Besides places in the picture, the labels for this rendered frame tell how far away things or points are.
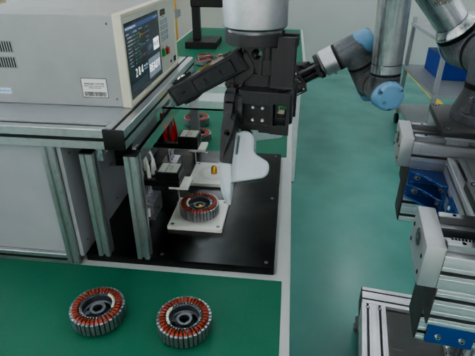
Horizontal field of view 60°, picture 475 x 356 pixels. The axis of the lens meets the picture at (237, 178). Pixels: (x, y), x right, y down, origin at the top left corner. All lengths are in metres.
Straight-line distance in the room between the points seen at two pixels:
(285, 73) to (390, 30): 0.62
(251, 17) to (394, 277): 1.93
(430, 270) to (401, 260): 1.58
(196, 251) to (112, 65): 0.49
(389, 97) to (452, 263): 0.47
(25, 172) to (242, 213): 0.57
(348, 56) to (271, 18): 0.74
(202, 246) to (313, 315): 1.01
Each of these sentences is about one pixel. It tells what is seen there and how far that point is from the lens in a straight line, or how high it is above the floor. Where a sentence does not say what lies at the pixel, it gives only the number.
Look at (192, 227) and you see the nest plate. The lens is 1.13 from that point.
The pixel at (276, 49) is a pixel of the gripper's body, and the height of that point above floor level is 1.34.
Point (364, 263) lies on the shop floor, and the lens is 2.32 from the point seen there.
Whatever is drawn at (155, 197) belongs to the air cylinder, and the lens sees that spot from 1.20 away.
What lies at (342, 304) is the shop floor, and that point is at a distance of 2.06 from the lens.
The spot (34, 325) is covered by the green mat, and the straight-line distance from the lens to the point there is 1.01.
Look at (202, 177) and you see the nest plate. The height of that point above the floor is 0.78.
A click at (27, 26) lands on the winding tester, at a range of 1.06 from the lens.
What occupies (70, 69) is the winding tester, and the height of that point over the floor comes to 1.20.
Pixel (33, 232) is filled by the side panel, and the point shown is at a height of 0.83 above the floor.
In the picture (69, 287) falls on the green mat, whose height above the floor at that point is 0.75.
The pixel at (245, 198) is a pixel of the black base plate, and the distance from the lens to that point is 1.27.
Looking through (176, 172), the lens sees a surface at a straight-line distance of 1.11.
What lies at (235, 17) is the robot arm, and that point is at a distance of 0.48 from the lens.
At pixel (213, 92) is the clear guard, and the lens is 1.26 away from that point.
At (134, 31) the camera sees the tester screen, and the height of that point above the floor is 1.27.
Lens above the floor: 1.44
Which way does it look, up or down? 29 degrees down
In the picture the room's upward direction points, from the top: straight up
